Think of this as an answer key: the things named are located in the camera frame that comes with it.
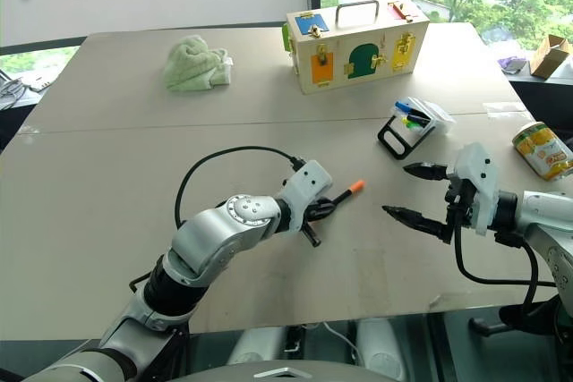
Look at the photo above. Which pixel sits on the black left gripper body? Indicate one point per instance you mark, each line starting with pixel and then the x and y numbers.
pixel 312 214

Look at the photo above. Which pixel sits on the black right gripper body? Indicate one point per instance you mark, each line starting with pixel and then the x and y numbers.
pixel 461 203

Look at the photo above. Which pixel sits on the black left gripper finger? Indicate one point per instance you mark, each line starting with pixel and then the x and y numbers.
pixel 326 208
pixel 311 236

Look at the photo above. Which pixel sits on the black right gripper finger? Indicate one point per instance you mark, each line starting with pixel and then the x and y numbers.
pixel 414 219
pixel 425 171

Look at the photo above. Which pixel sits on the black pen with orange cap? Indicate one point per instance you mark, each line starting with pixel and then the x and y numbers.
pixel 356 186

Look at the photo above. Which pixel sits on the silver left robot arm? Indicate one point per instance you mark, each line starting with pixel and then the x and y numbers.
pixel 210 232

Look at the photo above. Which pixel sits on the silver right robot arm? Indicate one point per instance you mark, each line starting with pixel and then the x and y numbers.
pixel 544 216

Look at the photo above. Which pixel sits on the black mesh pen holder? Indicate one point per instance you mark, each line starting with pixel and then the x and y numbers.
pixel 396 138

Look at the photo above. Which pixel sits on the green yellow marker pen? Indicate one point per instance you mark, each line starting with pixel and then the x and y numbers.
pixel 413 122

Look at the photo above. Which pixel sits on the black marker pen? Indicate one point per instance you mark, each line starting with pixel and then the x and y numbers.
pixel 419 114

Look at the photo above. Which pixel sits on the blue marker pen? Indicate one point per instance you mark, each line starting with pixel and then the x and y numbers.
pixel 404 107

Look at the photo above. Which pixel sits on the white plastic container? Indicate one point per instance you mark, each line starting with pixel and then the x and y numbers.
pixel 436 112

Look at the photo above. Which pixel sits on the yellow fruit can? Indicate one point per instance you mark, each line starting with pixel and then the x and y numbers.
pixel 544 151

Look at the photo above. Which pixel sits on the clear plastic bag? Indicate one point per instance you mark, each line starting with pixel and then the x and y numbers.
pixel 503 108

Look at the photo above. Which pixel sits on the white rounded shape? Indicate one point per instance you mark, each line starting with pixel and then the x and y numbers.
pixel 380 348
pixel 262 346

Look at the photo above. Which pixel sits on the dark rounded shape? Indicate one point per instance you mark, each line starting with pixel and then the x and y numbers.
pixel 515 317

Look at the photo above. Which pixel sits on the wooden lock toy box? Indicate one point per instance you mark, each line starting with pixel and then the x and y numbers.
pixel 358 55

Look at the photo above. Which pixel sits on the purple packet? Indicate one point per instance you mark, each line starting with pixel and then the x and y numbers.
pixel 512 64

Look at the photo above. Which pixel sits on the brown cardboard box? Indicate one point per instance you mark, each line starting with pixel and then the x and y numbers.
pixel 549 57

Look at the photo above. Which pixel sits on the light green towel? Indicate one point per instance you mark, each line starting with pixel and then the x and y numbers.
pixel 192 64

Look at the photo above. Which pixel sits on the white flat device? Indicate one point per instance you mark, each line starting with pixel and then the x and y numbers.
pixel 38 83

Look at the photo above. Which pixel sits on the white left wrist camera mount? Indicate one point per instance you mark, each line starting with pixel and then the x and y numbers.
pixel 309 183

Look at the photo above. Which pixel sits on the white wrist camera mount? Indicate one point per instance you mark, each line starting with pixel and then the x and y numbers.
pixel 480 176
pixel 309 183

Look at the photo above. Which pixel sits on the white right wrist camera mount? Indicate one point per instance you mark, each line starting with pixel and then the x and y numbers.
pixel 480 176

